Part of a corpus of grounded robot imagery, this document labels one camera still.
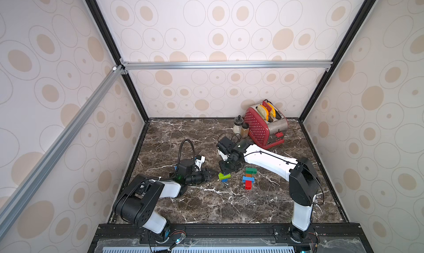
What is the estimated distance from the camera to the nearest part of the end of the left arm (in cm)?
72

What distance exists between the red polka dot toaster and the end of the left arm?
359 millimetres

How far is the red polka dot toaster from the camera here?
3.13 ft
